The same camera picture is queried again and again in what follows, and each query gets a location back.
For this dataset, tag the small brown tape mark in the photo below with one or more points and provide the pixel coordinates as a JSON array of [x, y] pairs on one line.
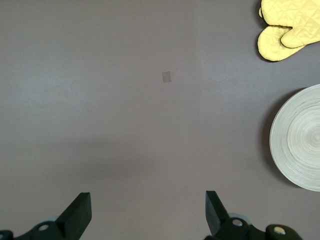
[[166, 77]]

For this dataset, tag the yellow quilted oven mitt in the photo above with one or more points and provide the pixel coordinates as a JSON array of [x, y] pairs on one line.
[[295, 12], [270, 45]]

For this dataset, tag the round light wooden plate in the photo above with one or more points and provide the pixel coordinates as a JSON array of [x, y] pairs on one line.
[[300, 140]]

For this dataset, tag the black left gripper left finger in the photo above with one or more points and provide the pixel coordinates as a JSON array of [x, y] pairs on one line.
[[67, 222]]

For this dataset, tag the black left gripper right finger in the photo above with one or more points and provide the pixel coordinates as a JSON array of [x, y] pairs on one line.
[[225, 227]]

